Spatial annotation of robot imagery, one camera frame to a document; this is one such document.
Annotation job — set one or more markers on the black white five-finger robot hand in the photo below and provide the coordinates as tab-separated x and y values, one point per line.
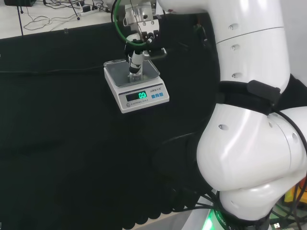
136	60

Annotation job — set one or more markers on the small clear glass beaker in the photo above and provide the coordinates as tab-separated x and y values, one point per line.
135	77

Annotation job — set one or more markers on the white electronic balance steel pan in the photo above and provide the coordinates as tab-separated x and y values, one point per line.
141	95

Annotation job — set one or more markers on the white power strip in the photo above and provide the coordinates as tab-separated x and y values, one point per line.
89	10

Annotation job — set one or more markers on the clear cloth clip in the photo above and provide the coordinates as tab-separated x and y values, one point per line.
65	31

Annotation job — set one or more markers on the black bench cloth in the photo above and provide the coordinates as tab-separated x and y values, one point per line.
72	143

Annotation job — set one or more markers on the black box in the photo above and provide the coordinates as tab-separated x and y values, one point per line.
19	2

